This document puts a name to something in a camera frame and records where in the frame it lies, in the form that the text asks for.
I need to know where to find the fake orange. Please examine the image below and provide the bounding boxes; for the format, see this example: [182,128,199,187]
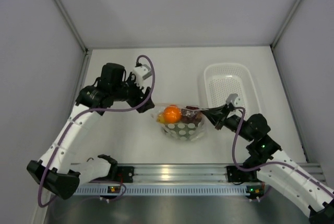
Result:
[162,105,182,124]

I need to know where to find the fake red grapes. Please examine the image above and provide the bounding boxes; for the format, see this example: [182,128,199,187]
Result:
[181,106,202,124]

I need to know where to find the polka dot zip bag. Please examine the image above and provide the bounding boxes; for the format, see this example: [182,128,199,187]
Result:
[150,103,206,142]

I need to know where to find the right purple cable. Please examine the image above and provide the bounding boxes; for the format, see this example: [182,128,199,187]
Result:
[231,106,334,204]

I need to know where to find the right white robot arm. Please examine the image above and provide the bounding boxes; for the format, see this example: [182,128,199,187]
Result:
[202,103,333,223]

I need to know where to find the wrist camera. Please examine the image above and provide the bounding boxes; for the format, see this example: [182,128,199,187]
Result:
[132,65,152,85]
[225,93,246,109]

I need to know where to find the white slotted cable duct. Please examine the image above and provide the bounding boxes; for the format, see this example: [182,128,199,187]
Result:
[74,184,264,196]

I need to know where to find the purple cable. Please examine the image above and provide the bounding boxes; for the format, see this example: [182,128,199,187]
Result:
[231,106,334,204]
[38,55,156,208]

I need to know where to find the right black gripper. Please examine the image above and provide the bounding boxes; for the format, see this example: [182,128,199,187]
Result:
[201,103,254,142]

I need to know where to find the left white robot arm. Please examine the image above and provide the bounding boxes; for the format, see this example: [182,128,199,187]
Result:
[27,62,155,199]

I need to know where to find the left aluminium side rail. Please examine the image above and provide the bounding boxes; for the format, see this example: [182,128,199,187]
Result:
[57,49,91,164]

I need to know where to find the aluminium corner post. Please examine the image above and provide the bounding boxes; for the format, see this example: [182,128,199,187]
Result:
[52,0,88,53]
[270,0,304,51]

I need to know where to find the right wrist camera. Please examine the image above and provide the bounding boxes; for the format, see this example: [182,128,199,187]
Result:
[225,93,246,109]

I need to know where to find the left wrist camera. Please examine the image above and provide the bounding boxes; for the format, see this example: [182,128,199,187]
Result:
[132,65,152,85]

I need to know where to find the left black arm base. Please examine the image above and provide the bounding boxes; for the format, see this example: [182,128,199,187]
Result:
[91,166,134,183]

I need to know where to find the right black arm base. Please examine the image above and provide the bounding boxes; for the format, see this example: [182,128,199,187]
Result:
[226,166,260,184]

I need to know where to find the white perforated plastic basket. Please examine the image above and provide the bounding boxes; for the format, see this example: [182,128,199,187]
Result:
[204,63,262,118]

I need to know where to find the right aluminium corner post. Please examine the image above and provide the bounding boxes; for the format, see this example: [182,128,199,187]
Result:
[270,0,304,51]

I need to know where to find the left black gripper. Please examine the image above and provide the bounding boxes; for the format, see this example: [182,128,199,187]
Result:
[111,73,154,113]

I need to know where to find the aluminium front rail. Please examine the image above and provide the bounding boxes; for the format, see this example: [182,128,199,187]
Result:
[70,163,324,184]

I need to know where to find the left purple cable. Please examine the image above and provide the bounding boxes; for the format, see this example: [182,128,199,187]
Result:
[38,55,156,208]

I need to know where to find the left aluminium corner post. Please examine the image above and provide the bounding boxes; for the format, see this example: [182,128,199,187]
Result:
[52,0,88,53]

